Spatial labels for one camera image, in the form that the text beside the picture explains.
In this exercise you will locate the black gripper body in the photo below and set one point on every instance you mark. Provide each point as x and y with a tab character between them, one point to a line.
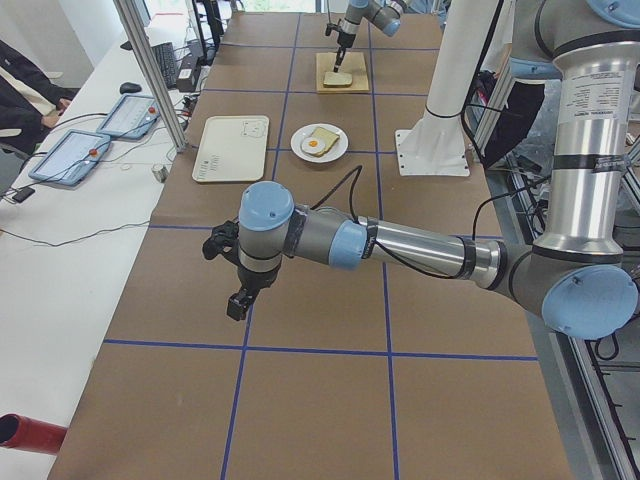
253	279
346	30

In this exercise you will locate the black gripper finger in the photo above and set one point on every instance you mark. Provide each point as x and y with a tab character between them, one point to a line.
340	54
238	306

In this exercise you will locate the bread slice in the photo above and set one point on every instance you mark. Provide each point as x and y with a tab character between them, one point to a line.
329	137
337	80

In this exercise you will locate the bread slice on plate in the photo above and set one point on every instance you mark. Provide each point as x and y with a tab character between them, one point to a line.
329	137

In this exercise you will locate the white round plate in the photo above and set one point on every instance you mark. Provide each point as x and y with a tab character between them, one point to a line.
338	150

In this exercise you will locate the bamboo cutting board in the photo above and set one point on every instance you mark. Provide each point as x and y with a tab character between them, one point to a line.
354	63

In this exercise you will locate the fried egg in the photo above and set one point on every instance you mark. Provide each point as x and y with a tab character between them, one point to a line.
313	146

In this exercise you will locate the cream bear tray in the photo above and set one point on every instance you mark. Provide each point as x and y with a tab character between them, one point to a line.
232	149

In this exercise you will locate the small metal cylinder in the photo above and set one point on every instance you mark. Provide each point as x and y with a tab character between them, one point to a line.
160	172

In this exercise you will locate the black keyboard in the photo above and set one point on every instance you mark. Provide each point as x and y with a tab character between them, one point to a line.
165	58

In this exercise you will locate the far teach pendant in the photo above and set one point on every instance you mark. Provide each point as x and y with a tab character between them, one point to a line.
132	117

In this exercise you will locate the teach pendant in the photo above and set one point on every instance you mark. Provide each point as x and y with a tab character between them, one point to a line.
132	117
72	158

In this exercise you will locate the black computer mouse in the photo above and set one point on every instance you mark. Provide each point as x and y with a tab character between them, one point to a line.
129	88

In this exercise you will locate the near teach pendant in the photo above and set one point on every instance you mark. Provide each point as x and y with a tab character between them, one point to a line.
72	158

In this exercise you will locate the small black device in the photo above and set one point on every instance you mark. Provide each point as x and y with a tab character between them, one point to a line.
22	194

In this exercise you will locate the red fire extinguisher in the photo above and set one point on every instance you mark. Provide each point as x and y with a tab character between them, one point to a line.
31	435

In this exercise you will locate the seated person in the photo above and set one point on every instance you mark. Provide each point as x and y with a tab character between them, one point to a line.
30	103

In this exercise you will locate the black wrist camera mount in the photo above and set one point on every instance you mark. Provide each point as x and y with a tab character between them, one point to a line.
331	27

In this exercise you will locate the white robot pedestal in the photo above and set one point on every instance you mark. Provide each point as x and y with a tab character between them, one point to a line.
435	145

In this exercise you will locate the aluminium frame post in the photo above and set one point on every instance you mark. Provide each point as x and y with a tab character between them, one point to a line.
135	31

